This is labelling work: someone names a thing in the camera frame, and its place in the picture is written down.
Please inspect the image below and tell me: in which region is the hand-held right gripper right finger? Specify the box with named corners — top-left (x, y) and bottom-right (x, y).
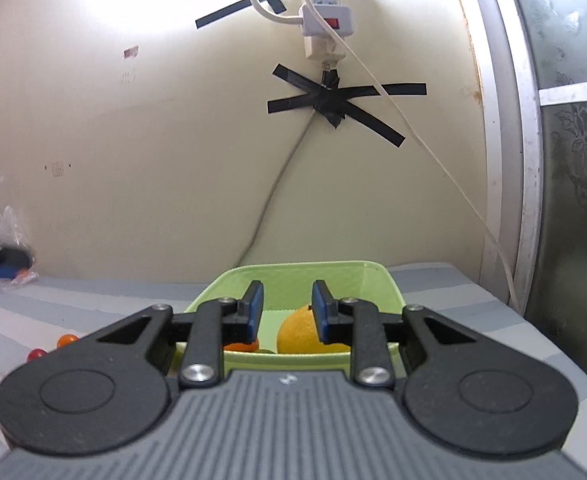
top-left (312, 280), bottom-right (479, 388)

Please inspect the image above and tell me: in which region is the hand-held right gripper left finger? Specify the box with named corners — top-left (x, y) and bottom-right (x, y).
top-left (96, 280), bottom-right (265, 388)

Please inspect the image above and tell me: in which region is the light green plastic basket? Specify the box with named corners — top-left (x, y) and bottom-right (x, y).
top-left (184, 260), bottom-right (407, 376)

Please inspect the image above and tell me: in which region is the yellow lemon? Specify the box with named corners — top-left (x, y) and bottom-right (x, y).
top-left (278, 304), bottom-right (352, 356)

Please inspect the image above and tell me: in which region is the blue striped bed sheet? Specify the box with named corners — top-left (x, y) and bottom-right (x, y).
top-left (0, 261), bottom-right (587, 480)

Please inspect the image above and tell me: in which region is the black tape cross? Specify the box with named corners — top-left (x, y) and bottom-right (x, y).
top-left (268, 63), bottom-right (428, 150)

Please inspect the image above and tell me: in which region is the clear plastic bag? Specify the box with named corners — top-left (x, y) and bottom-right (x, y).
top-left (0, 176), bottom-right (40, 297)

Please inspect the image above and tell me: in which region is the white power strip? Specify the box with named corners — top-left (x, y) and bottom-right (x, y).
top-left (297, 0), bottom-right (357, 62)

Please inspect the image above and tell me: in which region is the patterned glass window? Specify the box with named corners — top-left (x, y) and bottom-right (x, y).
top-left (466, 0), bottom-right (587, 356)

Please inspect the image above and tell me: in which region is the grey cable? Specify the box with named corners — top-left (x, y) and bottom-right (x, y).
top-left (236, 110), bottom-right (324, 270)

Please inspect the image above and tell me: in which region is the thin white cable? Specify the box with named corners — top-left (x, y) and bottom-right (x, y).
top-left (318, 2), bottom-right (521, 313)

